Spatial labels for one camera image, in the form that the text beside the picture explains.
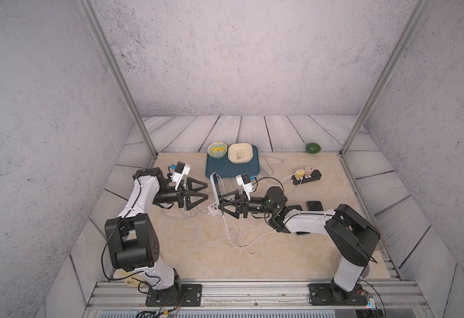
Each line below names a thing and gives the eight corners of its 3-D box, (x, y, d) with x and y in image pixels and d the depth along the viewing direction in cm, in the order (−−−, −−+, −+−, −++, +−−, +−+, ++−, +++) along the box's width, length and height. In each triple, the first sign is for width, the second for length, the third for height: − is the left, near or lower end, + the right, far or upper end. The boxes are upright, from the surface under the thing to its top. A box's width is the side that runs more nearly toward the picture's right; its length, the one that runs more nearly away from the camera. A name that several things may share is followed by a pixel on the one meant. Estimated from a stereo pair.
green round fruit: (306, 154, 123) (308, 148, 119) (304, 147, 127) (306, 141, 123) (319, 154, 123) (321, 148, 119) (316, 147, 127) (318, 141, 123)
